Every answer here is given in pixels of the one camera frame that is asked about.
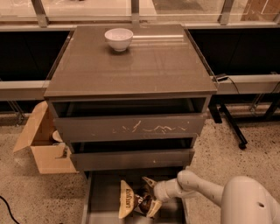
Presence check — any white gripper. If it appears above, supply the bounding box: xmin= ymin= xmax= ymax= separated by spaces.
xmin=143 ymin=177 xmax=179 ymax=218

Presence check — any brown Late July chip bag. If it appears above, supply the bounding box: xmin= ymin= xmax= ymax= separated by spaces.
xmin=118 ymin=180 xmax=154 ymax=219

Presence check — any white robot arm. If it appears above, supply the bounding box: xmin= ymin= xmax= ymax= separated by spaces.
xmin=143 ymin=170 xmax=280 ymax=224

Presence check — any grey middle drawer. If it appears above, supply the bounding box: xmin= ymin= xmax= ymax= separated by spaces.
xmin=70 ymin=138 xmax=194 ymax=172

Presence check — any grey drawer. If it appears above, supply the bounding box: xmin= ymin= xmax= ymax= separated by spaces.
xmin=81 ymin=167 xmax=190 ymax=224
xmin=53 ymin=99 xmax=206 ymax=143
xmin=70 ymin=138 xmax=194 ymax=172

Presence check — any grey bottom drawer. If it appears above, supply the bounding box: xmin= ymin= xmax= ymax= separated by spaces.
xmin=81 ymin=167 xmax=190 ymax=224

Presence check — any grey top drawer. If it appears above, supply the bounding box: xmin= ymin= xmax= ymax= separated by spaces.
xmin=53 ymin=99 xmax=206 ymax=143

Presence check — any grey drawer cabinet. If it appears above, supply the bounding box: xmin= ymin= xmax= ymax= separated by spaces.
xmin=43 ymin=24 xmax=218 ymax=179

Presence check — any open cardboard box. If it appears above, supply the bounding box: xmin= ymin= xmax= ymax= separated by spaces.
xmin=13 ymin=101 xmax=77 ymax=174

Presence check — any black wheeled stand leg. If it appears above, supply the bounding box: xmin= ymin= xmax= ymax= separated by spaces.
xmin=208 ymin=98 xmax=248 ymax=151

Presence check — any white cup in box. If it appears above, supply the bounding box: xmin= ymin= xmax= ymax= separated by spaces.
xmin=52 ymin=130 xmax=63 ymax=143

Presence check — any white ceramic bowl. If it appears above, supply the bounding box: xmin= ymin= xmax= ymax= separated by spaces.
xmin=104 ymin=28 xmax=134 ymax=52

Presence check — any black plug with cable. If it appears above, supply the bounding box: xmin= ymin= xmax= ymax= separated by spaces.
xmin=212 ymin=73 xmax=240 ymax=95

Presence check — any black floor cable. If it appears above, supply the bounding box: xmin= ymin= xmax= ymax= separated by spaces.
xmin=0 ymin=195 xmax=21 ymax=224

